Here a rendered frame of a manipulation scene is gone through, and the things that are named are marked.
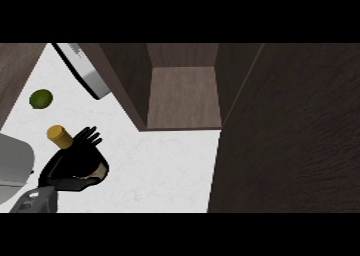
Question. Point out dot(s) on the dark wine bottle yellow cap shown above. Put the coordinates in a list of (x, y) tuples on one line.
[(60, 135)]

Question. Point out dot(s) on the green lime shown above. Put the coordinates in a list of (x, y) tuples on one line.
[(42, 98)]

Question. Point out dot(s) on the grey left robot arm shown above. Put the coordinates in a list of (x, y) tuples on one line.
[(38, 201)]

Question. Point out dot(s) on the brown wooden side panel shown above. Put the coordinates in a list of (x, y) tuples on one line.
[(11, 73)]

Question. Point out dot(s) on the open brown wooden cabinet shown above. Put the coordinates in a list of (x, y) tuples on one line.
[(184, 96)]

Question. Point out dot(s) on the dark brown cabinet door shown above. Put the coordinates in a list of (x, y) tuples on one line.
[(296, 133)]

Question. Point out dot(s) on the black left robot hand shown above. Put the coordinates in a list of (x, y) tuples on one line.
[(66, 165)]

